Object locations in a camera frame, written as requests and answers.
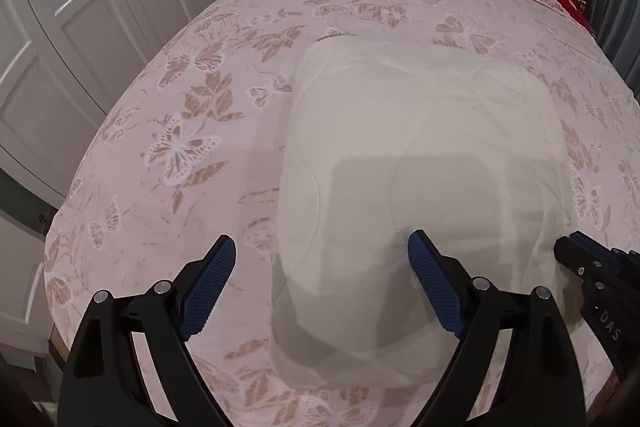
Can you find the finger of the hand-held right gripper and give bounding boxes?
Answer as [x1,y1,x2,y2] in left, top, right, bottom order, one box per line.
[553,231,624,281]

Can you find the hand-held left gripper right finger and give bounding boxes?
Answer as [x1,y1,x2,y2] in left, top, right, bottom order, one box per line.
[407,230,587,427]

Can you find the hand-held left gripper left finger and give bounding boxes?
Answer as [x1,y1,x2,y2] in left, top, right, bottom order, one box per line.
[59,235,237,427]

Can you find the cream quilted garment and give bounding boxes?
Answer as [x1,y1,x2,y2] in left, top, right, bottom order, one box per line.
[270,36,574,391]

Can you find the bed with pink butterfly sheet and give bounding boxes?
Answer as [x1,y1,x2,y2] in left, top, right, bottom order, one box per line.
[44,0,640,427]

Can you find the grey curtain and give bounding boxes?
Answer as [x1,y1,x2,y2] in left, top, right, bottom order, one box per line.
[589,0,640,98]

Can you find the white wardrobe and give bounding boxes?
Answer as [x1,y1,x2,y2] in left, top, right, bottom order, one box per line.
[0,0,242,358]

